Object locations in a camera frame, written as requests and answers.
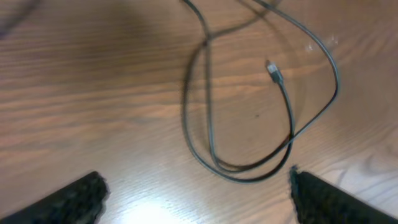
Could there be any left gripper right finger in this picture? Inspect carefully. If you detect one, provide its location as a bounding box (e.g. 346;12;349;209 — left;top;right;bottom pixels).
289;166;397;224

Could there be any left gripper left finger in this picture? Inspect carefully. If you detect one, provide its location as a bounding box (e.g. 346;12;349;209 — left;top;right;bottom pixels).
1;171;109;224

